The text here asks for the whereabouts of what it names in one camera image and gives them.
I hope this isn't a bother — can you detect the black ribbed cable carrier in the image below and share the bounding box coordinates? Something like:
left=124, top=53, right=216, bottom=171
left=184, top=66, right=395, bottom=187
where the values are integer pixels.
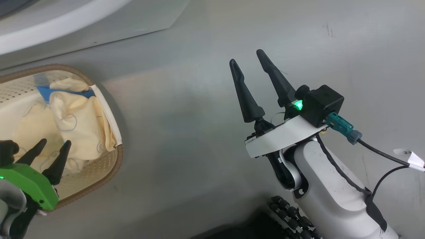
left=269, top=196, right=323, bottom=239

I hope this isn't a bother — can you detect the black sleeved arm cable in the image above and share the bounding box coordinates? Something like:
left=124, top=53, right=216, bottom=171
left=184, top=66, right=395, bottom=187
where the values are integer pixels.
left=315, top=133, right=388, bottom=233

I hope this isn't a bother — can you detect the cream perforated basket brown rim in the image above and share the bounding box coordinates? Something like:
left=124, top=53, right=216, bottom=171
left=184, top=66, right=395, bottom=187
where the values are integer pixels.
left=0, top=64, right=124, bottom=210

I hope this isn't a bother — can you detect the white front-load washing machine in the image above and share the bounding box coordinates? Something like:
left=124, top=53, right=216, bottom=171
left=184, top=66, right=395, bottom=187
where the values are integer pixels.
left=0, top=0, right=190, bottom=71

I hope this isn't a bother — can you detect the white cable tag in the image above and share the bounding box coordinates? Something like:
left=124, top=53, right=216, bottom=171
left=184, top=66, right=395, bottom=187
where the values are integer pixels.
left=393, top=149, right=425, bottom=172

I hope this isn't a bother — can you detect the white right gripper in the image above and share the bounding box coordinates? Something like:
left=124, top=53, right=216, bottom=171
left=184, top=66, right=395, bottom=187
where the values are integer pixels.
left=229, top=49, right=328, bottom=192

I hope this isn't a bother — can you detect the black cable teal connector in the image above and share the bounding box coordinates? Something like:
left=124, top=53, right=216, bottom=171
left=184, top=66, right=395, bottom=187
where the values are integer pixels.
left=325, top=112, right=414, bottom=166

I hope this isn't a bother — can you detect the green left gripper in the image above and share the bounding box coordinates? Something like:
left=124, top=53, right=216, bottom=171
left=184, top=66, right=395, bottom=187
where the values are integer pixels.
left=0, top=139, right=72, bottom=211

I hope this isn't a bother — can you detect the thin black cable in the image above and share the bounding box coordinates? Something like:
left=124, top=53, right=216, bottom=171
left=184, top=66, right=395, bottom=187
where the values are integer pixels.
left=370, top=165, right=412, bottom=199

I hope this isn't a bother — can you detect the cream garment wide blue cuff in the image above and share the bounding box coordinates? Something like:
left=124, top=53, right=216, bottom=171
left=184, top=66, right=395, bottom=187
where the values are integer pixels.
left=12, top=85, right=87, bottom=175

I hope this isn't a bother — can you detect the cream printed garment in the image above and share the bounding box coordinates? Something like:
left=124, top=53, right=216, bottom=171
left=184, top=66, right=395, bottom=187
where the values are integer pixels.
left=49, top=78, right=117, bottom=161

